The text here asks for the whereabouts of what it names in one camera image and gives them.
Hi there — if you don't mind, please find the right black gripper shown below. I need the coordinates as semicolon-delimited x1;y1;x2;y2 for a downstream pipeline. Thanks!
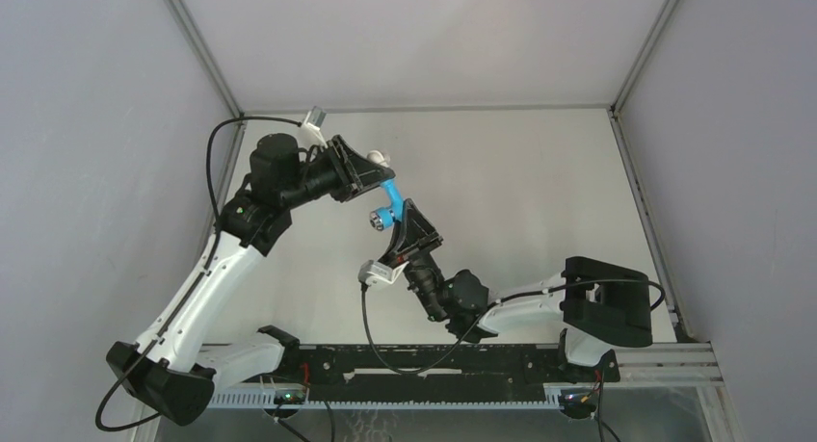
379;200;448;325

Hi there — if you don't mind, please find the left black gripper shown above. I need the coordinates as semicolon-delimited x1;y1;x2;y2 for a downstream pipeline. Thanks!
279;135;393;210

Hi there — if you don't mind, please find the blue plastic water faucet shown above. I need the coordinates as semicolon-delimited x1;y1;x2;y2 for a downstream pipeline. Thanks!
369;179;405;231

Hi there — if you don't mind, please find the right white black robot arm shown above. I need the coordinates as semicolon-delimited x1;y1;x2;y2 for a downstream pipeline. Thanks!
358;199;658;380

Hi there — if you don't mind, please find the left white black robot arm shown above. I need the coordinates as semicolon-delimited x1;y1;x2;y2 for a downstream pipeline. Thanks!
106;133;396;426

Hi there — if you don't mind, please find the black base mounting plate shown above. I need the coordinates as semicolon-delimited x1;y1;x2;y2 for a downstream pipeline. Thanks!
263;336;621;404

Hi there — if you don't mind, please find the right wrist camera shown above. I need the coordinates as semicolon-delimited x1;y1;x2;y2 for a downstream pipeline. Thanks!
357;260;409;292

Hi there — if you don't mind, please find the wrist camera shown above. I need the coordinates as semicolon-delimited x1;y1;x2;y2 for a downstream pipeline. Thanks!
299;106;328;147
357;260;409;292

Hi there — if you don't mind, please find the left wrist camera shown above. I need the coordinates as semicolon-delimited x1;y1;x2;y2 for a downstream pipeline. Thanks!
299;106;328;147

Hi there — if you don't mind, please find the left black camera cable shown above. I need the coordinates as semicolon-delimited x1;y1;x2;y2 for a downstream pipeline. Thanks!
93;116;303;434

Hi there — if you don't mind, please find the white slotted cable duct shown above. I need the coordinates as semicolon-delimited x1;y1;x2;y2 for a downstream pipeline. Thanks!
206;387;563;410

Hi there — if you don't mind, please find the aluminium frame rail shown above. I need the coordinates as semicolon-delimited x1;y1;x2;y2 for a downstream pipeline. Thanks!
144;343;725;389

